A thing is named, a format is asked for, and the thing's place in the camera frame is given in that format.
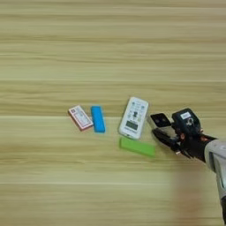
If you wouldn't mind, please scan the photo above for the white remote control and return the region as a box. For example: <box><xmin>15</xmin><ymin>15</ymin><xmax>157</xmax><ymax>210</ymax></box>
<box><xmin>117</xmin><ymin>96</ymin><xmax>150</xmax><ymax>140</ymax></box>

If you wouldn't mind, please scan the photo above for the green rectangular block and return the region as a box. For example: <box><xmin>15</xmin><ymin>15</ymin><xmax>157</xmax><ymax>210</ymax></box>
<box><xmin>118</xmin><ymin>136</ymin><xmax>156</xmax><ymax>158</ymax></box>

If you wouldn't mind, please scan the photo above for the red and white card box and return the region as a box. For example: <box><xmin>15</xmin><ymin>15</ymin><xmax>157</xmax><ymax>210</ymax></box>
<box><xmin>67</xmin><ymin>104</ymin><xmax>94</xmax><ymax>132</ymax></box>

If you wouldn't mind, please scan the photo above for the blue rectangular block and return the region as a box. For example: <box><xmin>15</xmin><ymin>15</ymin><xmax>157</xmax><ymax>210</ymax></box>
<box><xmin>90</xmin><ymin>105</ymin><xmax>107</xmax><ymax>134</ymax></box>

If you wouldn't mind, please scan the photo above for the small white box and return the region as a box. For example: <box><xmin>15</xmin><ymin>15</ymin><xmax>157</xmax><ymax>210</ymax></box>
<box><xmin>147</xmin><ymin>112</ymin><xmax>172</xmax><ymax>131</ymax></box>

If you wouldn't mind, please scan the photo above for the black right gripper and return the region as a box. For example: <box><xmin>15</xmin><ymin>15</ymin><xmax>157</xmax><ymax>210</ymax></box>
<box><xmin>151</xmin><ymin>124</ymin><xmax>218</xmax><ymax>163</ymax></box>

